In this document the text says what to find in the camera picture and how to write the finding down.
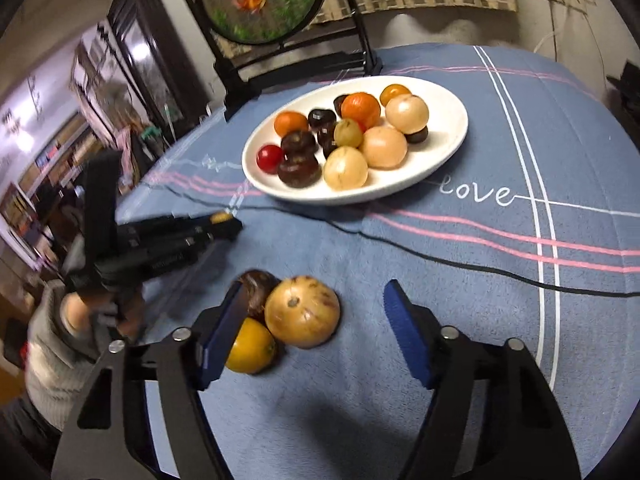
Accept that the dark brown mangosteen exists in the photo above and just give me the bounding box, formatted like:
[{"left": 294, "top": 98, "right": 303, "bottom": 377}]
[{"left": 239, "top": 269, "right": 280, "bottom": 322}]

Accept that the yellow green citrus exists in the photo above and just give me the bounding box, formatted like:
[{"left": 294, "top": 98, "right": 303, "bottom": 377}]
[{"left": 226, "top": 318, "right": 277, "bottom": 375}]

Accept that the red cherry tomato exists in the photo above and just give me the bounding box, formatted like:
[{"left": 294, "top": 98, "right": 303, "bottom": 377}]
[{"left": 255, "top": 144, "right": 284, "bottom": 174}]

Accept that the tan speckled round fruit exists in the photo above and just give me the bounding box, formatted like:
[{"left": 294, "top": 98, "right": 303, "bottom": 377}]
[{"left": 264, "top": 275, "right": 342, "bottom": 349}]

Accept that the dark purple plum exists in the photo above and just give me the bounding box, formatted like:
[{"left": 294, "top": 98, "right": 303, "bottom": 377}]
[{"left": 278, "top": 156, "right": 321, "bottom": 188}]

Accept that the small orange tangerine back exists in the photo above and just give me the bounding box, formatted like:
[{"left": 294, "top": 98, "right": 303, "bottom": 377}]
[{"left": 273, "top": 110, "right": 309, "bottom": 138}]

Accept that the small yellow green fruit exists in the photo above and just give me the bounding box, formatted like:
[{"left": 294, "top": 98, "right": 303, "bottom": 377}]
[{"left": 333, "top": 118, "right": 363, "bottom": 148}]

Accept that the pale round fruit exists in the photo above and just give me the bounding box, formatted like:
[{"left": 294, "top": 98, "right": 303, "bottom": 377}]
[
  {"left": 323, "top": 146, "right": 369, "bottom": 191},
  {"left": 385, "top": 94, "right": 430, "bottom": 134},
  {"left": 359, "top": 126, "right": 408, "bottom": 170}
]

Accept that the pale round fruit back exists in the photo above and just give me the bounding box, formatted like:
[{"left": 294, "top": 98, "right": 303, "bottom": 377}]
[{"left": 385, "top": 94, "right": 430, "bottom": 134}]

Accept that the orange tangerine front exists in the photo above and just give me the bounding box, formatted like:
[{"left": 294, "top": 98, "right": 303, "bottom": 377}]
[{"left": 378, "top": 84, "right": 411, "bottom": 107}]

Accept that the person's left hand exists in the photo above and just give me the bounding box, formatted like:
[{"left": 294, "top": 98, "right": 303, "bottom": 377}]
[{"left": 60, "top": 290, "right": 145, "bottom": 340}]

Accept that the blue striped tablecloth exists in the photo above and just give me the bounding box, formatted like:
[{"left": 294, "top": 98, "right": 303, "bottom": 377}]
[{"left": 118, "top": 44, "right": 639, "bottom": 479}]

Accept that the dark wooden cabinet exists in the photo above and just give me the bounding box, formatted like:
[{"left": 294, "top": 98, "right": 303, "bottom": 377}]
[{"left": 107, "top": 0, "right": 208, "bottom": 142}]

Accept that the goldfish round screen ornament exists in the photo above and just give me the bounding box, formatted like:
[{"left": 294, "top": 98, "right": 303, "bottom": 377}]
[{"left": 184, "top": 0, "right": 383, "bottom": 119}]

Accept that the white oval plate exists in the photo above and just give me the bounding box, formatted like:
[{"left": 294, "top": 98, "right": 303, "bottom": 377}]
[{"left": 242, "top": 76, "right": 469, "bottom": 205}]

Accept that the black cable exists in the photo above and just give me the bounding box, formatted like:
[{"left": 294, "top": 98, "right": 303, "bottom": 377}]
[{"left": 144, "top": 181, "right": 640, "bottom": 299}]

